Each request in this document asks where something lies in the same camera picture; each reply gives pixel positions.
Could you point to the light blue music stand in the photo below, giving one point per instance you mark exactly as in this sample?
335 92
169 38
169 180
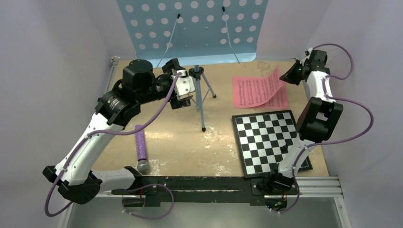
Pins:
196 32

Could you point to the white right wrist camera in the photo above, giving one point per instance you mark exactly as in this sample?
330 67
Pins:
309 54

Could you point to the purple glitter microphone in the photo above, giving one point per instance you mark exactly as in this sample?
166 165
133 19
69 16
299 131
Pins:
142 163

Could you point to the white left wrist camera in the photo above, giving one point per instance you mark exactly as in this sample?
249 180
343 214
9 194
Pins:
184 86

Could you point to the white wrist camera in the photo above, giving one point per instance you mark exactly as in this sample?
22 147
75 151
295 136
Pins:
309 54
184 86

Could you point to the pink sheet music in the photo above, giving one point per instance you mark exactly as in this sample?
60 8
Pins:
253 92
278 102

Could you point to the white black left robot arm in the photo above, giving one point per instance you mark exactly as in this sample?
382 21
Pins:
74 177

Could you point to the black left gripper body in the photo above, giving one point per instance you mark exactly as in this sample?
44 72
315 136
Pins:
162 86

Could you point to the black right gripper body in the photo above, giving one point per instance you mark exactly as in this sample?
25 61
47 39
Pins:
302 68

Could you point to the black white chessboard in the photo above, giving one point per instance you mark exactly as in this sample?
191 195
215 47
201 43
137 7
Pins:
260 138

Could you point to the black base frame rail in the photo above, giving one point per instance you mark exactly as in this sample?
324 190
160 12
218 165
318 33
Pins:
158 189

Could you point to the black chess pawn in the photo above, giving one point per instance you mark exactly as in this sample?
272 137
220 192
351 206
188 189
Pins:
284 148

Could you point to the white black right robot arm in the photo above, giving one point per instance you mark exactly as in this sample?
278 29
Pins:
319 117

